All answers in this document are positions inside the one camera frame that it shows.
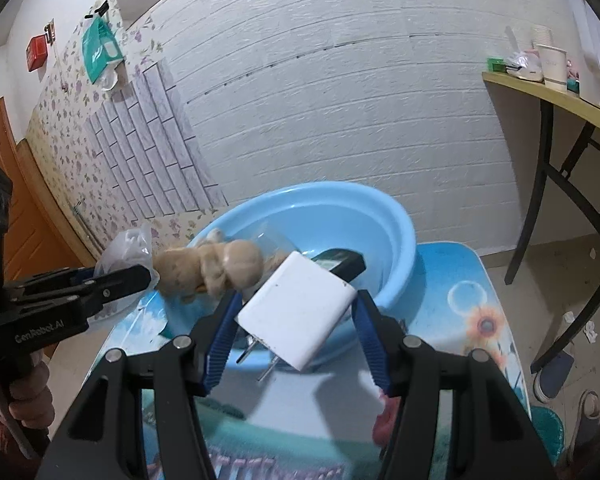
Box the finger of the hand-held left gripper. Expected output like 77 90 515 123
5 267 99 295
7 264 154 321

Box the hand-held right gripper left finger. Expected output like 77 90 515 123
45 290 245 480

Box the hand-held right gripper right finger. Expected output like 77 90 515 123
351 290 554 480

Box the clear bag of cotton swabs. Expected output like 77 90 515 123
94 224 161 324

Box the white power adapter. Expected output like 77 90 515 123
236 251 357 384

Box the brown bear plush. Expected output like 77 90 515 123
152 229 264 304

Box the blue plastic basin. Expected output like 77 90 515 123
162 181 418 373

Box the person's left hand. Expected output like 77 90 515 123
5 360 57 432

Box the wooden door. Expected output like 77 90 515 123
0 97 99 281

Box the blue grey shoe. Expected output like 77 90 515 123
534 352 576 404

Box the teal plastic stool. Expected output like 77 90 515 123
530 405 566 466

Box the teal hanging plastic bag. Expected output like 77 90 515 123
81 14 126 92

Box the yellow side table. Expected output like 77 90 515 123
482 71 600 374

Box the clear plastic wrapper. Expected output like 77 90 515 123
502 50 544 84

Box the white paper cup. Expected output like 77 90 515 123
536 44 569 92

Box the white cup stack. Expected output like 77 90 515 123
531 24 554 51

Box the red wall alarm box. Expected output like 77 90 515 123
25 35 49 71

